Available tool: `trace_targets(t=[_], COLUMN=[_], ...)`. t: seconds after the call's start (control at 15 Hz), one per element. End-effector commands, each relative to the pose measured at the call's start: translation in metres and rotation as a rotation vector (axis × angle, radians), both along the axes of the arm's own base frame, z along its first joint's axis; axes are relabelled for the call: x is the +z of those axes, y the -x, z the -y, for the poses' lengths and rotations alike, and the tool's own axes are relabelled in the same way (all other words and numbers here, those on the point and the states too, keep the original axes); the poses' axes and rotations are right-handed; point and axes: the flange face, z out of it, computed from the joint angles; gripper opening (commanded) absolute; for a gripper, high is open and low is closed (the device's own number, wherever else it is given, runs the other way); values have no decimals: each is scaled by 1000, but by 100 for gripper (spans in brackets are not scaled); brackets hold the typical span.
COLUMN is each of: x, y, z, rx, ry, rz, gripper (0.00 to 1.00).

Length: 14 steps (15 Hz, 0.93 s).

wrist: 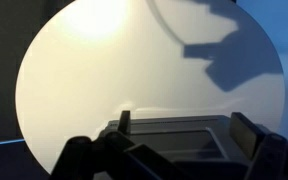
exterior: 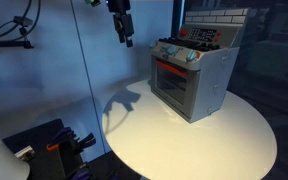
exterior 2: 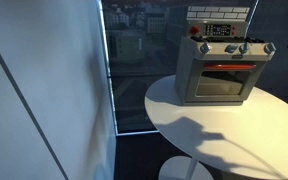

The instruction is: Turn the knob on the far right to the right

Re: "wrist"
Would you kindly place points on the grey toy oven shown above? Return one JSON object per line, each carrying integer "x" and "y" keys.
{"x": 170, "y": 122}

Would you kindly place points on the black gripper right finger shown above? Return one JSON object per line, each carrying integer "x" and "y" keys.
{"x": 270, "y": 156}

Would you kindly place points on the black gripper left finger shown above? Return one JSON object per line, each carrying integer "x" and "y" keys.
{"x": 84, "y": 160}

